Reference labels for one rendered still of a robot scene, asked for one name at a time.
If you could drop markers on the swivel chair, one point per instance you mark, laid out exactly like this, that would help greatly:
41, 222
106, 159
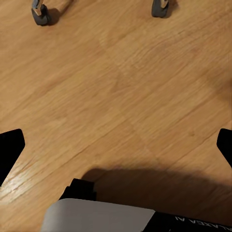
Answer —
41, 14

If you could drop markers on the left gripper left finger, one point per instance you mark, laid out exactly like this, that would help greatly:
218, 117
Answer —
11, 145

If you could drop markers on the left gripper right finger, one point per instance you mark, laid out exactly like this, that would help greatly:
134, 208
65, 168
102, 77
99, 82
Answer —
224, 143

